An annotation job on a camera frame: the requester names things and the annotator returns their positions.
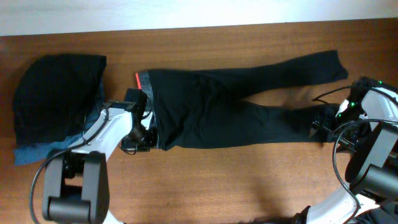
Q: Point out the folded black garment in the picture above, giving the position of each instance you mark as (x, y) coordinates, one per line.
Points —
(54, 96)

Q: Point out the black leggings red-grey waistband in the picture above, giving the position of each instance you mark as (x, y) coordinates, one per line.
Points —
(208, 109)

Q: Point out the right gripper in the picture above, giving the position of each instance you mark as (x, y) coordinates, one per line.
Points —
(326, 126)

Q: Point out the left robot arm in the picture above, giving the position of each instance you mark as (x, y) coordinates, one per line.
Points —
(76, 185)

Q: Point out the folded blue jeans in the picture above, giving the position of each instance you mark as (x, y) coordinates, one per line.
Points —
(29, 154)

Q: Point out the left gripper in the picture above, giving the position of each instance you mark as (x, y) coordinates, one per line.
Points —
(147, 137)

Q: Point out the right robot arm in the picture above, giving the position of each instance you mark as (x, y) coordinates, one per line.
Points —
(364, 154)

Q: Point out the black shirt with logo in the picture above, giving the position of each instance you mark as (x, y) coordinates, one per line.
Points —
(383, 215)

